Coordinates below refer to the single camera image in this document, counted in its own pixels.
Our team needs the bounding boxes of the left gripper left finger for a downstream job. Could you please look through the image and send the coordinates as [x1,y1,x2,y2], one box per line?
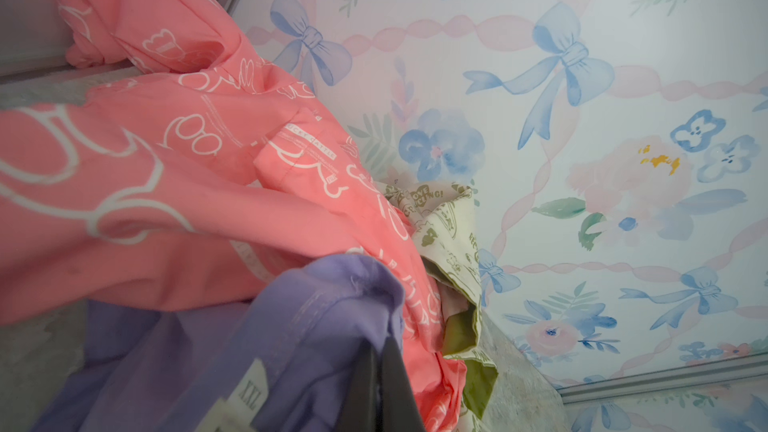
[334,344,379,432]

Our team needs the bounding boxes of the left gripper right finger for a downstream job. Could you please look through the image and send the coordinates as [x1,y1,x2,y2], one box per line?
[379,337,426,432]

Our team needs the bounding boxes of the purple cloth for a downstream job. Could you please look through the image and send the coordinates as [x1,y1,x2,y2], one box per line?
[35,254,405,431]

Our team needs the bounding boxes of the cream green printed cloth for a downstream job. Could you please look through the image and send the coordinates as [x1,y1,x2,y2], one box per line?
[383,182,498,431]

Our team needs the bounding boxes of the pink printed cloth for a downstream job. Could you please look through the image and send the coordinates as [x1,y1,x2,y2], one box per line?
[1,0,466,431]

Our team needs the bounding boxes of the right aluminium corner post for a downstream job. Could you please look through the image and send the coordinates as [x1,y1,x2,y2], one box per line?
[558,352,767,405]

